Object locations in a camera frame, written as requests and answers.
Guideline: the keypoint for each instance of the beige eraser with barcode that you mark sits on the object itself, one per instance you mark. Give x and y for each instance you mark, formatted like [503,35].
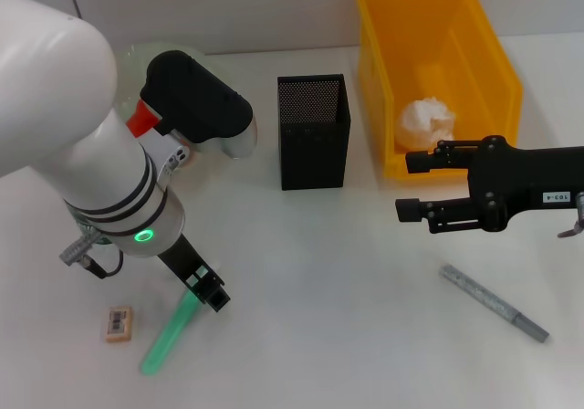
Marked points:
[119,324]

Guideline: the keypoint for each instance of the silver connector plug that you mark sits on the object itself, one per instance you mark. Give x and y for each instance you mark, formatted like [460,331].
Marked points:
[77,249]
[580,208]

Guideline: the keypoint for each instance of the translucent green wavy fruit bowl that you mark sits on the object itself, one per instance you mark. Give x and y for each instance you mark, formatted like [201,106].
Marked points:
[130,76]

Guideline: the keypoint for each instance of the red-orange fruit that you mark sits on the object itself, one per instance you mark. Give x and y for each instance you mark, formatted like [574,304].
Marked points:
[141,119]

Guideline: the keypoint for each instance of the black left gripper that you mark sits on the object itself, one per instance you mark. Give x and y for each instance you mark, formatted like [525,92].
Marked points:
[184,263]

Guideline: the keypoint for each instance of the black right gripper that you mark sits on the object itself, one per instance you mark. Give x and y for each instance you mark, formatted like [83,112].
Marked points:
[524,176]

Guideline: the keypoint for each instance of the grey marker pen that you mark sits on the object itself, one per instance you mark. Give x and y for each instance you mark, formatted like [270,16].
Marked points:
[493,304]

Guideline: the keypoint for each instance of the white paper ball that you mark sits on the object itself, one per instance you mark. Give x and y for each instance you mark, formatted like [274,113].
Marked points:
[424,119]

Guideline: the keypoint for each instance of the white and silver left robot arm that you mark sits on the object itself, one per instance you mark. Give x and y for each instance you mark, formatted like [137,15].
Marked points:
[68,108]

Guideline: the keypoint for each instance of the black mesh pen holder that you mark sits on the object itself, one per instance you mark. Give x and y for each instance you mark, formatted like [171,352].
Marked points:
[315,153]

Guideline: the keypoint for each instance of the light green pen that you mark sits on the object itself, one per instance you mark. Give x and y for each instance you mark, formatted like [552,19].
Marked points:
[169,336]

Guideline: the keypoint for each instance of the yellow plastic storage bin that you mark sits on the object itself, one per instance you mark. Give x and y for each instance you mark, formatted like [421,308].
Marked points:
[433,39]

